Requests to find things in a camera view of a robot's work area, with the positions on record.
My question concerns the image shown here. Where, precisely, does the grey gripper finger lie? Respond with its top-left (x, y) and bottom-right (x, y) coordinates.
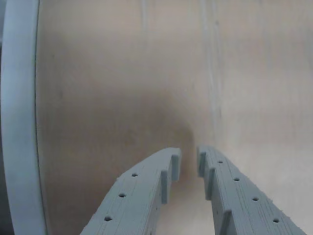
top-left (80, 147), bottom-right (182, 235)
top-left (197, 145), bottom-right (308, 235)

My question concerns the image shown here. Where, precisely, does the white table edge frame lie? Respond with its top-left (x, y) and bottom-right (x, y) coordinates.
top-left (0, 0), bottom-right (49, 235)

